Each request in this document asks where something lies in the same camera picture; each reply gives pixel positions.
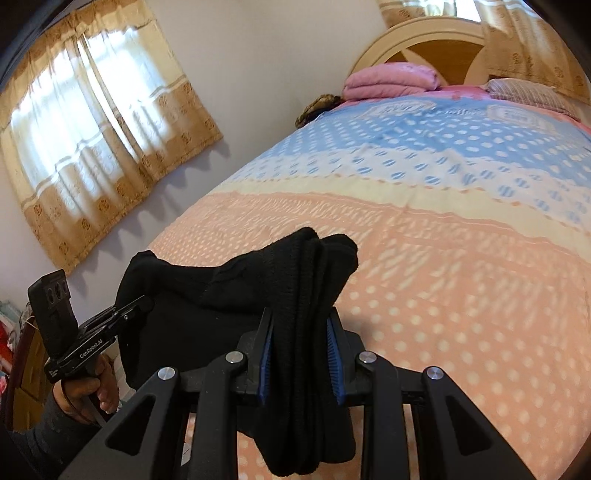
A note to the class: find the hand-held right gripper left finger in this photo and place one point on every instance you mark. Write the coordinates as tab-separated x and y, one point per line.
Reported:
265	364

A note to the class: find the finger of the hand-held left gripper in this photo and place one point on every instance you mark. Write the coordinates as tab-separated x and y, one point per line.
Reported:
124	314

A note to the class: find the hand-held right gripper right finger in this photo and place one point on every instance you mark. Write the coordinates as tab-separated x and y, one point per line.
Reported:
333	360

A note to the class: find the black pants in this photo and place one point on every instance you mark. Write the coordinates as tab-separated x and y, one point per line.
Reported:
300	300

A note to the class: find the person's left forearm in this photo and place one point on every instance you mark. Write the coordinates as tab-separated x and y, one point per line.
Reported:
46	443

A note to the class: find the person's left hand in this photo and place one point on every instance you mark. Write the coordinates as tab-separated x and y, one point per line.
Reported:
97	392

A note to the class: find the colourful clutter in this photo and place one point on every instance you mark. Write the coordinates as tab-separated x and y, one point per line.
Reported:
9	341

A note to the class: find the brown wooden cabinet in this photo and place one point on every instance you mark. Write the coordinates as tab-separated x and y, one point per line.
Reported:
30	369

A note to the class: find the polka dot bedspread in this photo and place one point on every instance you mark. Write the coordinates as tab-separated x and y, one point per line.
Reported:
438	277

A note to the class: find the brown patterned cushion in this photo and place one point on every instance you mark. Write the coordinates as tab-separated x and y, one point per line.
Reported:
318	108

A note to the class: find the folded pink blanket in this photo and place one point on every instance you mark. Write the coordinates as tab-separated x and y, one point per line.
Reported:
392	81

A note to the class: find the pink bed sheet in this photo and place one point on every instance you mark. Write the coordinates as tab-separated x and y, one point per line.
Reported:
461	92

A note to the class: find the cream wooden headboard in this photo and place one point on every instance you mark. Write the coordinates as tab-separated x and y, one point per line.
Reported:
443	50

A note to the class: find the striped pillow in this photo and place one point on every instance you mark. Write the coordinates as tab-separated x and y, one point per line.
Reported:
531	94

